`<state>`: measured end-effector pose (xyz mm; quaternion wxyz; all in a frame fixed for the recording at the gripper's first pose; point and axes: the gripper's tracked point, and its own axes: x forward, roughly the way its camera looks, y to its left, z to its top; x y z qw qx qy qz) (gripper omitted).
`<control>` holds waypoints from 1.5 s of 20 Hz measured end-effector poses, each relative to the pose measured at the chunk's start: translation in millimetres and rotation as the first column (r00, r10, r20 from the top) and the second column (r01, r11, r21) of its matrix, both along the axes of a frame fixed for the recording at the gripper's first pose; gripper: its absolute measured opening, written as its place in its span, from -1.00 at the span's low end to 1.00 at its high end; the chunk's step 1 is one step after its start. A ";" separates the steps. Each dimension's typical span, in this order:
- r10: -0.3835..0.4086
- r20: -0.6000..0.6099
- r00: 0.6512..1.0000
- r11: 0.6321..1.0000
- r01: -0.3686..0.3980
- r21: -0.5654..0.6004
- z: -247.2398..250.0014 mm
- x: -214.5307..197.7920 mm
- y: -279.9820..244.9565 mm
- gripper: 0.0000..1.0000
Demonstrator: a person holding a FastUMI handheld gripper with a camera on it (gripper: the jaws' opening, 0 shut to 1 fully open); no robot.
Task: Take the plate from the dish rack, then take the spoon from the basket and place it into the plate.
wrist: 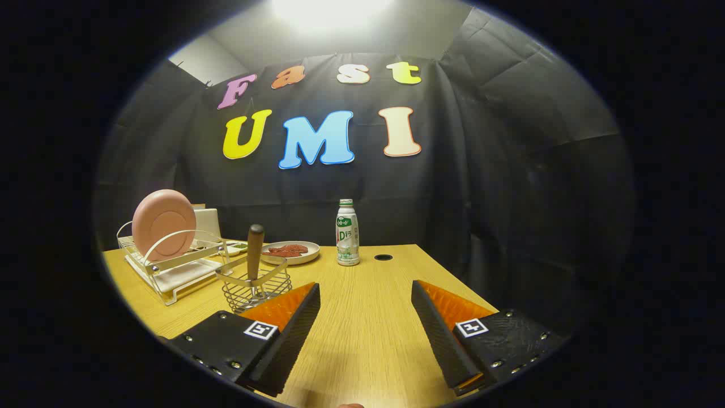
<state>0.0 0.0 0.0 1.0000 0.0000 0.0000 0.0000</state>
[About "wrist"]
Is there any white drink bottle green cap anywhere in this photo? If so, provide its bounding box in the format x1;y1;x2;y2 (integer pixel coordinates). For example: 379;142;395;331
336;199;361;266

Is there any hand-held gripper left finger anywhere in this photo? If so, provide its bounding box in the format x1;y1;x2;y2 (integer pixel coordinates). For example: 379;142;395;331
164;282;321;398

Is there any metal wire basket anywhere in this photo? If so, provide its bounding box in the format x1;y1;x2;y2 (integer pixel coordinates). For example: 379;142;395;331
215;255;293;314

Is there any white drip tray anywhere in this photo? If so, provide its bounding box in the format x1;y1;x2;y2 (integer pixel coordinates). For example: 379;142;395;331
153;258;224;307

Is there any beige plate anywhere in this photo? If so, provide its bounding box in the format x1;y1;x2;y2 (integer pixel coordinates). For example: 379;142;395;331
262;241;321;266

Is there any black backdrop cloth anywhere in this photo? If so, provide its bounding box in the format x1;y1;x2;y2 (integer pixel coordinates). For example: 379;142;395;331
93;6;635;341

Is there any ceiling light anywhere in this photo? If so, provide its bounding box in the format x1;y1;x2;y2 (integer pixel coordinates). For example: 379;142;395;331
272;0;394;35

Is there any white wire dish rack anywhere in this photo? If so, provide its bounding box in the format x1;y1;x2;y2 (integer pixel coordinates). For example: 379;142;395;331
117;221;233;307

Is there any pink plate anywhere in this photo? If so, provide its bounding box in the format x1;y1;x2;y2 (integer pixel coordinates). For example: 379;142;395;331
132;189;197;262

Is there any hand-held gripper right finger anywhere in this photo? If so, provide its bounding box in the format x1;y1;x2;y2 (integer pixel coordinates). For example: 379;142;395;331
411;279;567;397

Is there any white toaster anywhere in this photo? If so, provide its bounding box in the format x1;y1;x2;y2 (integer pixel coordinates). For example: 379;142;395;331
193;207;221;241

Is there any spoon with brown wooden handle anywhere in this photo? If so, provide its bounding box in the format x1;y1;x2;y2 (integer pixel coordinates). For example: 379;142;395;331
246;224;267;301

